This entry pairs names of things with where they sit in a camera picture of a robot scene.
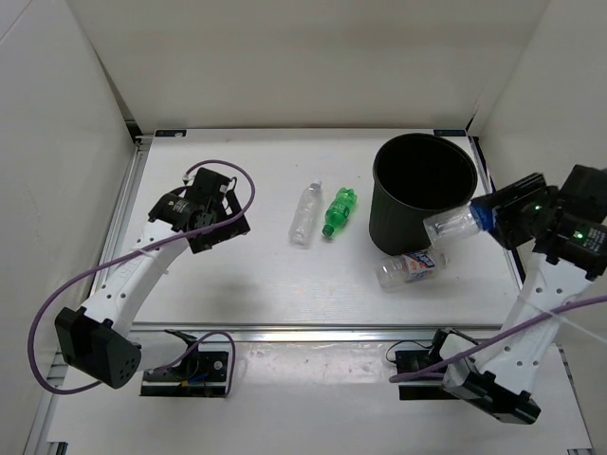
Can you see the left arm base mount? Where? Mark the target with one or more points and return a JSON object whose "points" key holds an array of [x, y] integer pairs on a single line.
{"points": [[205, 370]]}

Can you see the red label clear bottle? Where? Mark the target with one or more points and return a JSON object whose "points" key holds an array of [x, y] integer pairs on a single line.
{"points": [[416, 266]]}

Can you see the black plastic bin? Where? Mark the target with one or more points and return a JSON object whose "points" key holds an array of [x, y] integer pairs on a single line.
{"points": [[416, 176]]}

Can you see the clear plastic bottle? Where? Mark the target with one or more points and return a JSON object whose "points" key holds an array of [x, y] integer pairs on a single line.
{"points": [[306, 215]]}

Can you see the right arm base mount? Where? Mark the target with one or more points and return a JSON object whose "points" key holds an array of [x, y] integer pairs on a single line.
{"points": [[410, 356]]}

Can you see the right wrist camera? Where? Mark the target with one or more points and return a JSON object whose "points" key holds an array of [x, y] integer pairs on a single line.
{"points": [[585, 187]]}

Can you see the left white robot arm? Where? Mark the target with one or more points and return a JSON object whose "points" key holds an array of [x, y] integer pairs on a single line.
{"points": [[96, 338]]}

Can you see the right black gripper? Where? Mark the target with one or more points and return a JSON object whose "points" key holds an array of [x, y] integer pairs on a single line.
{"points": [[533, 187]]}

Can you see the green plastic bottle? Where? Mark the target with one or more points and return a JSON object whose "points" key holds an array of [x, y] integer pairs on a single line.
{"points": [[338, 212]]}

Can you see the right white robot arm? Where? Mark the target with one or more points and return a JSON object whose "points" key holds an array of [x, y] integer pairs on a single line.
{"points": [[566, 227]]}

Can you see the blue label clear bottle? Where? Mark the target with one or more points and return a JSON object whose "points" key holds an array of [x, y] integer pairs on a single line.
{"points": [[458, 224]]}

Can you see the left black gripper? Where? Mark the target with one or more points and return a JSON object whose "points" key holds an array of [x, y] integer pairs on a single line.
{"points": [[205, 242]]}

